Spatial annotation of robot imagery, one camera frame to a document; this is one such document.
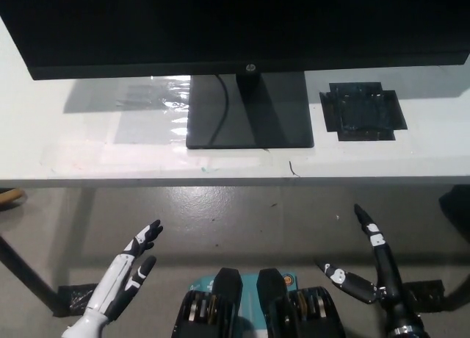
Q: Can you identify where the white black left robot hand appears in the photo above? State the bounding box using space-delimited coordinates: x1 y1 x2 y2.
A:
82 219 165 323

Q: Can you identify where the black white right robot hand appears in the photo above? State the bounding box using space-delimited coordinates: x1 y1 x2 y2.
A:
314 204 409 317

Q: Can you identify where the black HP monitor screen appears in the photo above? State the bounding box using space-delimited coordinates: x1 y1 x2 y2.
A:
0 0 470 82

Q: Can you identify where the black glossy monitor stand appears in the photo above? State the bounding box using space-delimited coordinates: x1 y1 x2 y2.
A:
185 71 316 151

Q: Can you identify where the black table leg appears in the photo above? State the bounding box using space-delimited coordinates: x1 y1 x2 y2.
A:
443 270 470 312
0 234 57 310

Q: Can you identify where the dark black bulky object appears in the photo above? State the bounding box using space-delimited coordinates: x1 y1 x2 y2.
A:
438 185 470 244

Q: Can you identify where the brown wooden object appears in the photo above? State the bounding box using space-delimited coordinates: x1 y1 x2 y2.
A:
0 187 27 212

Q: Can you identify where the black tape patch on table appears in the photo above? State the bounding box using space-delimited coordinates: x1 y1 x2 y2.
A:
318 82 409 142

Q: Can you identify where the clear plastic film sheet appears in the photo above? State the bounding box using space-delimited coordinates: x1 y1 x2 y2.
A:
114 75 194 148

